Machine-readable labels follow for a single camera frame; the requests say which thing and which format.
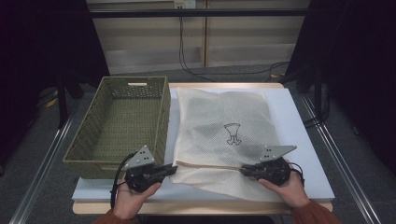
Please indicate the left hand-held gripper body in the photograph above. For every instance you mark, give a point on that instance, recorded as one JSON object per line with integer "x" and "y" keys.
{"x": 141, "y": 177}

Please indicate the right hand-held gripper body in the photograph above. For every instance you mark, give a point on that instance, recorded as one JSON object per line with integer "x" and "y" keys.
{"x": 275, "y": 172}

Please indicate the black metal stand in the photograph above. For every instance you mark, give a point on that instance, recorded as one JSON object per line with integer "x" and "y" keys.
{"x": 317, "y": 93}
{"x": 62, "y": 105}

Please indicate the person's left hand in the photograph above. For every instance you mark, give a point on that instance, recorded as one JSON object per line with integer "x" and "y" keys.
{"x": 130, "y": 202}

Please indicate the yellow floor object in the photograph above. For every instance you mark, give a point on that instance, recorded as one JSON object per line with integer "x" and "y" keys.
{"x": 51, "y": 102}

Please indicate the white wall socket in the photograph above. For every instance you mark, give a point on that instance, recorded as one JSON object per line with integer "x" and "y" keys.
{"x": 184, "y": 3}

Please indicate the metal floor rail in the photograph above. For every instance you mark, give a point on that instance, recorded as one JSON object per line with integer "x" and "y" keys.
{"x": 362, "y": 202}
{"x": 40, "y": 174}

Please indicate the white foam board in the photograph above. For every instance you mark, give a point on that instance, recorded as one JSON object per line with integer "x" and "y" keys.
{"x": 299, "y": 118}

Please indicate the green woven basket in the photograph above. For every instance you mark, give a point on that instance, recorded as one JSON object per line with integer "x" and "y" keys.
{"x": 124, "y": 124}

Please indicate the black horizontal bar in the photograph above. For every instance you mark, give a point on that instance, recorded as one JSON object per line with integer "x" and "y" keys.
{"x": 233, "y": 12}

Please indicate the cream mesh laundry bag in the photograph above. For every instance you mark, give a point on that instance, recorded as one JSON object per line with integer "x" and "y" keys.
{"x": 205, "y": 124}

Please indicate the person's right hand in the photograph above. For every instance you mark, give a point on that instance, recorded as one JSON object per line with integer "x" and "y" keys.
{"x": 292, "y": 191}

